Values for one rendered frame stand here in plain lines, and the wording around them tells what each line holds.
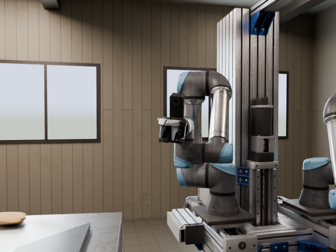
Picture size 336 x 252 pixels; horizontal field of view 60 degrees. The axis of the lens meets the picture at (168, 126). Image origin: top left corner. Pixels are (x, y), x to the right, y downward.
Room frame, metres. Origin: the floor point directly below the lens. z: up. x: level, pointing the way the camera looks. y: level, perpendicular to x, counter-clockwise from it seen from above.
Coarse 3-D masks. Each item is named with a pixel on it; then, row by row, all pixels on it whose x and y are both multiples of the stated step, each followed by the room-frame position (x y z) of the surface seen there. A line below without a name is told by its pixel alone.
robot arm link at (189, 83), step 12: (192, 72) 1.33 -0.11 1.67; (204, 72) 1.31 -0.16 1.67; (180, 84) 1.31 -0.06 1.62; (192, 84) 1.30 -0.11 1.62; (204, 84) 1.29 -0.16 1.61; (192, 96) 1.30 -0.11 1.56; (204, 96) 1.34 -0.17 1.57; (192, 108) 1.32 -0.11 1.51; (180, 168) 1.33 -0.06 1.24; (192, 168) 1.30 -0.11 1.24; (204, 168) 1.30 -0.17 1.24; (180, 180) 1.32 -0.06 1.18; (192, 180) 1.30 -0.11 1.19; (204, 180) 1.29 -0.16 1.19
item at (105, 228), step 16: (16, 224) 1.13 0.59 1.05; (32, 224) 1.13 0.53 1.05; (48, 224) 1.13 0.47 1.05; (64, 224) 1.13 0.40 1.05; (80, 224) 1.13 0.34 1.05; (96, 224) 1.13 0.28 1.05; (112, 224) 1.13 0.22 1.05; (0, 240) 0.98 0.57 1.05; (16, 240) 0.98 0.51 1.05; (32, 240) 0.98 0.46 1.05; (96, 240) 0.98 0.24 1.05; (112, 240) 0.98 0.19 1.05
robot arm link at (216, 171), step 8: (208, 168) 1.30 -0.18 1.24; (216, 168) 1.28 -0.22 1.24; (224, 168) 1.27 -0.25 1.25; (232, 168) 1.29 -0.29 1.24; (208, 176) 1.29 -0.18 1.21; (216, 176) 1.28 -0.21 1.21; (224, 176) 1.27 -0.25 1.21; (232, 176) 1.28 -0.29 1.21; (208, 184) 1.29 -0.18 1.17; (216, 184) 1.28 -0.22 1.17; (224, 184) 1.27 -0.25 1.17; (232, 184) 1.28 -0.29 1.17; (224, 192) 1.27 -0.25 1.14
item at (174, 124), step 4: (168, 120) 0.81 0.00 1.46; (172, 120) 0.82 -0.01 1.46; (176, 120) 0.83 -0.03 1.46; (180, 120) 0.87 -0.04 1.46; (164, 124) 0.80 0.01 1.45; (168, 124) 0.80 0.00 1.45; (172, 124) 0.81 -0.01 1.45; (176, 124) 0.83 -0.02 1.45; (172, 128) 0.82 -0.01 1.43; (176, 128) 0.86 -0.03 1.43; (172, 132) 0.83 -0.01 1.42; (172, 136) 0.83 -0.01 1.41
